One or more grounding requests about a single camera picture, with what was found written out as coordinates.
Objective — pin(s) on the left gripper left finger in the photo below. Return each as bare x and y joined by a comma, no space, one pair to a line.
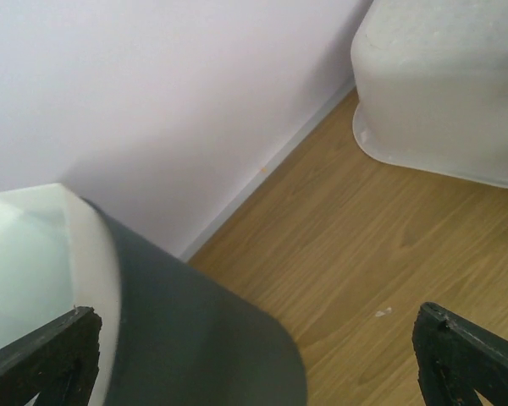
57,364

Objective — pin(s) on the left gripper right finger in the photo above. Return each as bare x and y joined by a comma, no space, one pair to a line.
458,361

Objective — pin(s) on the white octagonal bin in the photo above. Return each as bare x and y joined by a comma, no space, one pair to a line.
56,254

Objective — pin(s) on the dark grey bin white liner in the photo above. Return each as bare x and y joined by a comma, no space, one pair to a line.
170,335

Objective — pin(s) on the white plastic basin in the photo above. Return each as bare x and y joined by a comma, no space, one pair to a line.
432,82

